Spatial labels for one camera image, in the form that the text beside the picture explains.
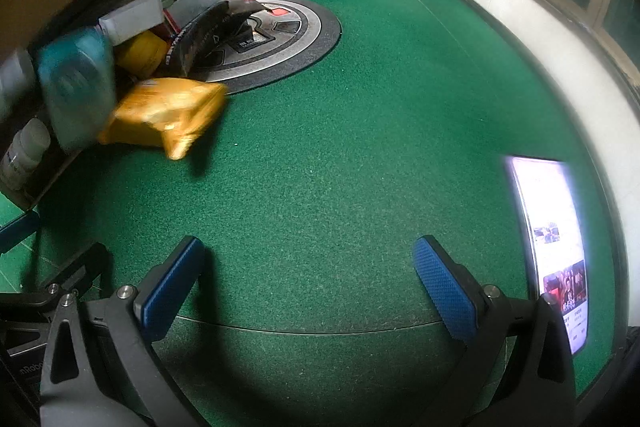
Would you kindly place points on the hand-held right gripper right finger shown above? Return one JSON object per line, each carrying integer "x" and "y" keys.
{"x": 445, "y": 292}

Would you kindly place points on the small white box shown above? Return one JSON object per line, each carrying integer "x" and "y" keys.
{"x": 130, "y": 19}

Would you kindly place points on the yellow tape roll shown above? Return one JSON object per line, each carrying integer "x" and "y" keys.
{"x": 142, "y": 54}

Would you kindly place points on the small white bottle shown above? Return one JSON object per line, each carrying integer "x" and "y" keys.
{"x": 25, "y": 152}

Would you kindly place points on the round table control panel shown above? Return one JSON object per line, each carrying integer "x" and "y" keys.
{"x": 305, "y": 42}

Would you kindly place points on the black curved strip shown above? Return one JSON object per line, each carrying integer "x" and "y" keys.
{"x": 245, "y": 7}
{"x": 195, "y": 37}

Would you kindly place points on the yellow packet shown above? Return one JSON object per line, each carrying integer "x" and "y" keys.
{"x": 160, "y": 112}

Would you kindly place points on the smartphone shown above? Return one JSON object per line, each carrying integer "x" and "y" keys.
{"x": 550, "y": 217}

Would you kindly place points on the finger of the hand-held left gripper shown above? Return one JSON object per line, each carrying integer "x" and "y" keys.
{"x": 87, "y": 267}
{"x": 17, "y": 232}

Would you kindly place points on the grey box red label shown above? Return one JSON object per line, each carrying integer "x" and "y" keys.
{"x": 200, "y": 2}

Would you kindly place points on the teal tissue pack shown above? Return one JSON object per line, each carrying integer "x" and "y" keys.
{"x": 75, "y": 82}

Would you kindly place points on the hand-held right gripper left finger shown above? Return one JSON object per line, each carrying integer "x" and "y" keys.
{"x": 170, "y": 289}

